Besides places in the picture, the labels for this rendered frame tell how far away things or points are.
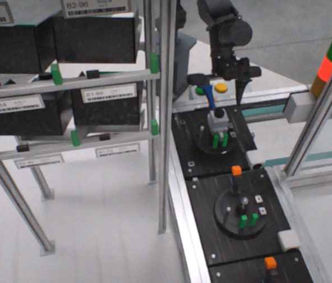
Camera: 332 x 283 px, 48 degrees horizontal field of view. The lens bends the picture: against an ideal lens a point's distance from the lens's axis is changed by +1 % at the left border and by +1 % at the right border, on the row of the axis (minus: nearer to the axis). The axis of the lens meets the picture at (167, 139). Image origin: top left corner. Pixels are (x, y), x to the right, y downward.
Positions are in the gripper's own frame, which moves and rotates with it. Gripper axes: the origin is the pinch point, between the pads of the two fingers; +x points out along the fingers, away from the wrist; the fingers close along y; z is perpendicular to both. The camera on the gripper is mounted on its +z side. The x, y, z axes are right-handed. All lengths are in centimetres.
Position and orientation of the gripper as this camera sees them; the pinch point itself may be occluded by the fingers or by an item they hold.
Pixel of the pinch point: (225, 95)
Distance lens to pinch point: 100.5
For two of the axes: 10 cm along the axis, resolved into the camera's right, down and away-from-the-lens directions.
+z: 1.7, 2.2, -9.6
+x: 1.2, 9.6, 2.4
